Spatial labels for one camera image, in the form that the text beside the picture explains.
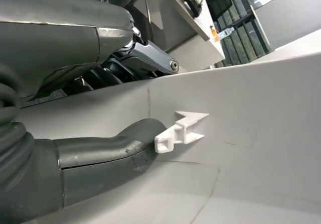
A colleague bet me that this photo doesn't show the small black device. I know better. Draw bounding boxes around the small black device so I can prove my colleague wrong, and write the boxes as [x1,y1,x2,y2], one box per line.
[182,0,203,19]

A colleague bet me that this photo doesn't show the white cabinet desk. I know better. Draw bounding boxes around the white cabinet desk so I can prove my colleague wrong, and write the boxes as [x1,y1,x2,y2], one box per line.
[120,0,226,73]

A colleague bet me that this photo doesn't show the small orange object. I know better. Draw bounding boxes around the small orange object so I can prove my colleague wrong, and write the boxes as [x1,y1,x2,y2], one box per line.
[210,25,220,43]

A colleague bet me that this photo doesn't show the black plastic crate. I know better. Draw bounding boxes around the black plastic crate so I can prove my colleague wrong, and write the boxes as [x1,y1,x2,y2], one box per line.
[206,0,233,22]

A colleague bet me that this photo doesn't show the clear plastic bottle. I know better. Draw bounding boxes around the clear plastic bottle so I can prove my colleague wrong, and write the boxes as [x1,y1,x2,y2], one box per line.
[217,27,235,40]

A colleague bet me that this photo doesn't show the dark window frame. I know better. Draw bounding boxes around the dark window frame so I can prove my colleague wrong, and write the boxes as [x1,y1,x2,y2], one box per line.
[195,0,273,68]

